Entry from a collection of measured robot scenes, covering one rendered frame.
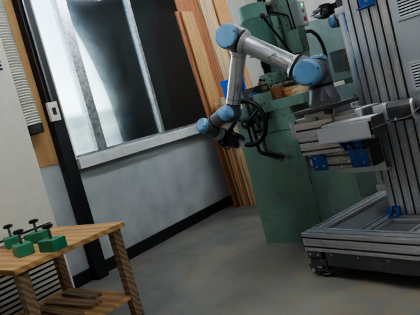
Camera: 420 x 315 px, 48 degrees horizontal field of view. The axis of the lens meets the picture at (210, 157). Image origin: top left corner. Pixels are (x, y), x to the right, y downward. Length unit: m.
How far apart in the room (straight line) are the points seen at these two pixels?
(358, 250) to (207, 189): 2.46
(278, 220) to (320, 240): 0.76
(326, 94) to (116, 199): 2.00
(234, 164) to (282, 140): 1.55
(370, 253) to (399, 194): 0.35
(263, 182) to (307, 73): 1.10
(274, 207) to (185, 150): 1.51
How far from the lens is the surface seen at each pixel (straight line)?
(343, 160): 2.32
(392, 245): 2.13
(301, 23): 3.25
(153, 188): 3.98
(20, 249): 2.22
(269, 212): 3.10
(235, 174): 4.41
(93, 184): 3.59
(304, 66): 2.14
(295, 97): 2.80
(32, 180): 2.98
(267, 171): 3.01
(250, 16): 3.04
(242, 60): 2.43
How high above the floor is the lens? 0.91
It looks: 5 degrees down
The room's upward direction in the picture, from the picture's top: 15 degrees counter-clockwise
